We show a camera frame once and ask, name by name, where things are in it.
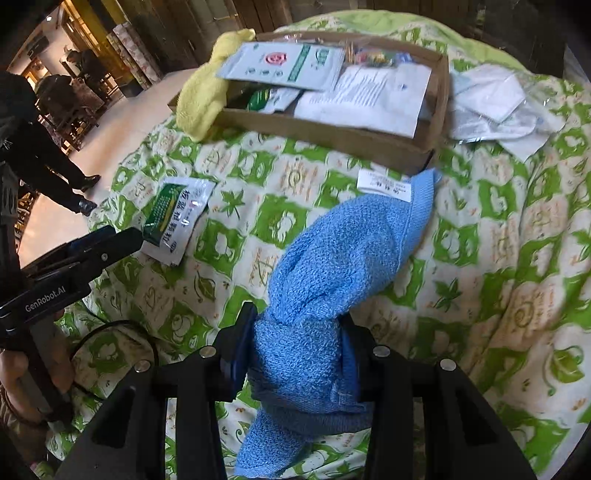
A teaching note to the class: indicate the stack of patterned boxes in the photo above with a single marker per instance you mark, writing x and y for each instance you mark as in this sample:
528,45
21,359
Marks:
134,50

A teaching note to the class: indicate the wooden chair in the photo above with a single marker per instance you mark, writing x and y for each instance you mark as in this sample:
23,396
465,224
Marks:
78,129

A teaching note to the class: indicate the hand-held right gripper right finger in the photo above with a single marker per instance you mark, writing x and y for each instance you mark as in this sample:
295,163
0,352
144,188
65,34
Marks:
364,369

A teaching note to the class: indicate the blue towel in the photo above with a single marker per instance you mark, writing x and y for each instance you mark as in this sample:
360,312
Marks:
332,277

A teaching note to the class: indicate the clear zip bag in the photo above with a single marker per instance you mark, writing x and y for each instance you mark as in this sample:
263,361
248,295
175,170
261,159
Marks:
374,56

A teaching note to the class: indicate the white packet with red circle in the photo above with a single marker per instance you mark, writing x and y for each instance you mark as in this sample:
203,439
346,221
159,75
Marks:
263,60

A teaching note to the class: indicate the shallow cardboard box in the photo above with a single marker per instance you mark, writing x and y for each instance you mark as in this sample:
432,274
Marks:
332,134

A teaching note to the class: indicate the pile of wrapped white masks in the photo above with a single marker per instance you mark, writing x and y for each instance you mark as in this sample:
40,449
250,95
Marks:
489,92

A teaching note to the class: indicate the white packet with green band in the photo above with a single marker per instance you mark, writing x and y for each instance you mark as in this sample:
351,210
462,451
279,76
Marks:
323,64

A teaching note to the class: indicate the large white printed packet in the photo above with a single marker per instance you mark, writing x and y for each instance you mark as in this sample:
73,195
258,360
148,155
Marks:
369,97

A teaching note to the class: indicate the green and white packet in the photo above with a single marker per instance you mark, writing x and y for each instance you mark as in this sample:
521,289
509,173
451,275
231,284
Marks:
268,99
175,217

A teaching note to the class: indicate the person's left hand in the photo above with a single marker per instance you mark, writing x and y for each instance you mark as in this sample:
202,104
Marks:
60,355

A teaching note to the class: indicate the yellow towel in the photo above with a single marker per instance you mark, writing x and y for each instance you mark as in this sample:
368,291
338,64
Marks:
198,101

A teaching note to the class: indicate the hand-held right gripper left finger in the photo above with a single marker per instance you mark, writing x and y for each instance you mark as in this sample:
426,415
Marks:
240,350

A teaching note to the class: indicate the green printed blanket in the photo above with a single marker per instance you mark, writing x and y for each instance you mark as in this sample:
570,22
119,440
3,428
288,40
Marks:
485,277

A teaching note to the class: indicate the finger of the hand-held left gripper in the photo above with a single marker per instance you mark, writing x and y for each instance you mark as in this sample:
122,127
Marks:
111,247

